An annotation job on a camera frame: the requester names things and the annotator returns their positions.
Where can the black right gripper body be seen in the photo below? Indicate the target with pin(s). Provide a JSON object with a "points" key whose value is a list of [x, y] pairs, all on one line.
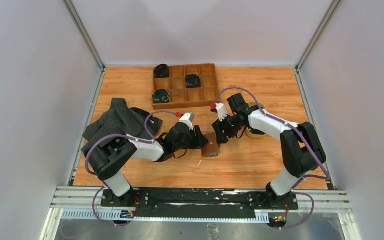
{"points": [[230, 125]]}

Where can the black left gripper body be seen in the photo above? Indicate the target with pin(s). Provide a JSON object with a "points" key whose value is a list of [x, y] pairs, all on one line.
{"points": [[191, 141]]}

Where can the brown leather card holder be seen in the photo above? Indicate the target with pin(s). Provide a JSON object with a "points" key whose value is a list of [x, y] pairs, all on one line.
{"points": [[211, 149]]}

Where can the yellow oval card tray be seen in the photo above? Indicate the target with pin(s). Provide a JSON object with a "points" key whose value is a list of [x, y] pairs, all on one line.
{"points": [[253, 133]]}

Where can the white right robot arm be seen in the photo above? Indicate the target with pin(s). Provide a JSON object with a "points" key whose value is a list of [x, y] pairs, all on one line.
{"points": [[301, 148]]}

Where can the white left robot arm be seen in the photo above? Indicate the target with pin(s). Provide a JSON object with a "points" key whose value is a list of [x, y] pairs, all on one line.
{"points": [[109, 154]]}

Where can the wooden compartment tray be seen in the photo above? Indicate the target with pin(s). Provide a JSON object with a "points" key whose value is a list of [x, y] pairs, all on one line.
{"points": [[184, 86]]}

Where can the black-green coiled belt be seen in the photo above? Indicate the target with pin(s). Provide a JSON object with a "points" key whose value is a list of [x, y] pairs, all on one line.
{"points": [[161, 96]]}

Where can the black coiled belt middle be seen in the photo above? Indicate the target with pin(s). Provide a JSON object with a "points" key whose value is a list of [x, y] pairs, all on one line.
{"points": [[192, 81]]}

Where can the dark grey dotted cloth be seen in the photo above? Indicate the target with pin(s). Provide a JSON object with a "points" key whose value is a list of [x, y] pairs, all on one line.
{"points": [[123, 120]]}

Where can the black coiled belt top-left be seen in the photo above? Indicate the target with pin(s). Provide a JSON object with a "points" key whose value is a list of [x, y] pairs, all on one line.
{"points": [[161, 71]]}

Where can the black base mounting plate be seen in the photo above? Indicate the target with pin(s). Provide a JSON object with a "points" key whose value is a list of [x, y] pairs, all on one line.
{"points": [[198, 203]]}

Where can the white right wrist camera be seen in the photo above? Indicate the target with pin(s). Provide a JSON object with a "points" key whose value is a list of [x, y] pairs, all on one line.
{"points": [[221, 110]]}

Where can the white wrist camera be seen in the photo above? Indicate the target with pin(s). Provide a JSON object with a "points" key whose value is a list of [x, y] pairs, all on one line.
{"points": [[187, 119], [221, 110]]}

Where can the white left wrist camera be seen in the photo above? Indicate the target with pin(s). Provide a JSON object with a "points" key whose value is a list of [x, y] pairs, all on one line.
{"points": [[187, 119]]}

